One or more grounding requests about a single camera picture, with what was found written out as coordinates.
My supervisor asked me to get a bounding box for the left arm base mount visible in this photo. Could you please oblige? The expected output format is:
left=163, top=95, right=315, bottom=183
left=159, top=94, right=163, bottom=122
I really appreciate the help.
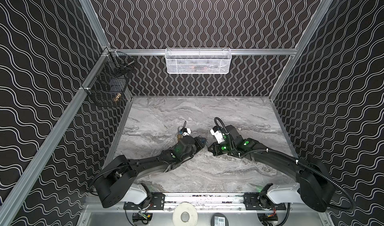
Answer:
left=124, top=193, right=166, bottom=211

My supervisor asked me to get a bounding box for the black corrugated cable conduit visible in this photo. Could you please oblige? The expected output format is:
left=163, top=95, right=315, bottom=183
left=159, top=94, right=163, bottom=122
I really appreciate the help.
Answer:
left=239, top=149, right=357, bottom=212

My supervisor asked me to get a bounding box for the white tape roll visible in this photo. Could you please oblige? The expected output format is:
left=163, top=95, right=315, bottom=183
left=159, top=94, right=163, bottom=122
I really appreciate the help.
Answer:
left=173, top=202, right=199, bottom=226

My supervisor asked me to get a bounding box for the large brass padlock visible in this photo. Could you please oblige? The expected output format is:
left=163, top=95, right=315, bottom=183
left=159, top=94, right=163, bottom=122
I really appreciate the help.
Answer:
left=177, top=131, right=184, bottom=141

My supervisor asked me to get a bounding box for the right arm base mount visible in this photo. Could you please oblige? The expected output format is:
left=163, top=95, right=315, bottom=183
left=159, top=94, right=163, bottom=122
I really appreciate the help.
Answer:
left=243, top=193, right=287, bottom=211

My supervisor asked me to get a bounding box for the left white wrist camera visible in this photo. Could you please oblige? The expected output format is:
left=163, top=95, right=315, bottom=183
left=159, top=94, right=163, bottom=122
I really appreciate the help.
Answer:
left=181, top=128, right=192, bottom=136

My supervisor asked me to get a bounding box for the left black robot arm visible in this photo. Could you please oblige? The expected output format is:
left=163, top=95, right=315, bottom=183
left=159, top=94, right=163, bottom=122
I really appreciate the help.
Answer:
left=92, top=135, right=207, bottom=208

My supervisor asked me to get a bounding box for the black round labelled puck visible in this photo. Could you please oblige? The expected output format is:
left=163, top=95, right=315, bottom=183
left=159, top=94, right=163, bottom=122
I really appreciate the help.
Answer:
left=211, top=213, right=229, bottom=226

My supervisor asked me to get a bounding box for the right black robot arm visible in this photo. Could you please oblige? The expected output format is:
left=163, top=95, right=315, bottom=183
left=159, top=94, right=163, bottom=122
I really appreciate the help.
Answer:
left=208, top=125, right=336, bottom=213

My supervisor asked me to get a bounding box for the black wire mesh basket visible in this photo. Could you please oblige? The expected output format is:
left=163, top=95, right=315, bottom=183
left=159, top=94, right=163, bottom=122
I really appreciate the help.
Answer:
left=80, top=47, right=136, bottom=109

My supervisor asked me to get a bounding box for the white wire mesh basket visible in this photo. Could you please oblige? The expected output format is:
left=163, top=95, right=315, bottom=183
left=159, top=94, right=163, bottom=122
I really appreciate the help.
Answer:
left=165, top=48, right=232, bottom=74

